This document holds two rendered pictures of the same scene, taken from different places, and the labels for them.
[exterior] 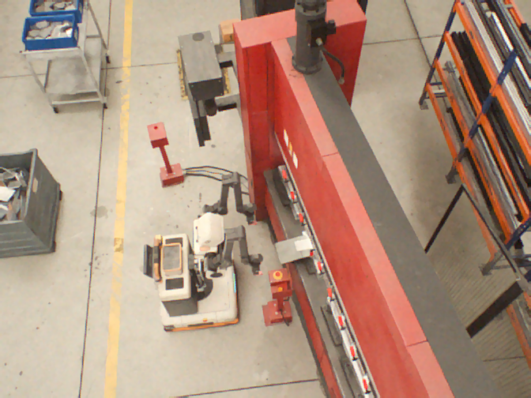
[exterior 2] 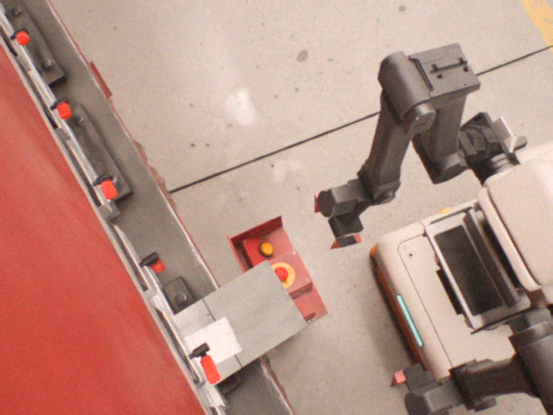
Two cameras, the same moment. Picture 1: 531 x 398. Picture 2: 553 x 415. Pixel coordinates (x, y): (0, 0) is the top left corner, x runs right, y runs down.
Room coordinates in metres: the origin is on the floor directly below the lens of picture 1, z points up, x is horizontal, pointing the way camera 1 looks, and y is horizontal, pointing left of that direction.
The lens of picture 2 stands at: (1.91, -0.12, 2.46)
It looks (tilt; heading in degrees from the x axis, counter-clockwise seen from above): 72 degrees down; 170
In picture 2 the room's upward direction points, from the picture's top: 8 degrees counter-clockwise
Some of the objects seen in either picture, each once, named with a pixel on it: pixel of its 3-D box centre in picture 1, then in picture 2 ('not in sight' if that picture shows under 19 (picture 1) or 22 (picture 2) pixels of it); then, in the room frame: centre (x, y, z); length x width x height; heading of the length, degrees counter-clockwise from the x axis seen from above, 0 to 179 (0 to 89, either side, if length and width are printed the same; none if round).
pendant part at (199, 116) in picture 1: (198, 111); not in sight; (2.75, 0.50, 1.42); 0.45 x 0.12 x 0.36; 11
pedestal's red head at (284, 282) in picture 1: (280, 282); (270, 264); (1.51, -0.09, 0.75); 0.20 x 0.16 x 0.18; 7
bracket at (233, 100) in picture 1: (234, 114); not in sight; (2.91, 0.23, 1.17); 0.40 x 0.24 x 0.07; 14
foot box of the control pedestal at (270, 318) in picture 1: (276, 311); (287, 302); (1.51, -0.06, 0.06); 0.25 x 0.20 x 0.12; 97
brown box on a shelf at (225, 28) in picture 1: (231, 28); not in sight; (4.17, 0.26, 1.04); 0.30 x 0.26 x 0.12; 4
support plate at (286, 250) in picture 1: (293, 249); (238, 322); (1.68, -0.21, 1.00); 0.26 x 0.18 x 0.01; 104
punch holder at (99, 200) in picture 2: (332, 274); (68, 184); (1.35, -0.44, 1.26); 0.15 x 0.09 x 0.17; 14
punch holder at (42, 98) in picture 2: (342, 301); (26, 108); (1.15, -0.49, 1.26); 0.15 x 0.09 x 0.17; 14
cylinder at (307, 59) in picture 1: (318, 38); not in sight; (2.26, -0.34, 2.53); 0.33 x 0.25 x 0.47; 14
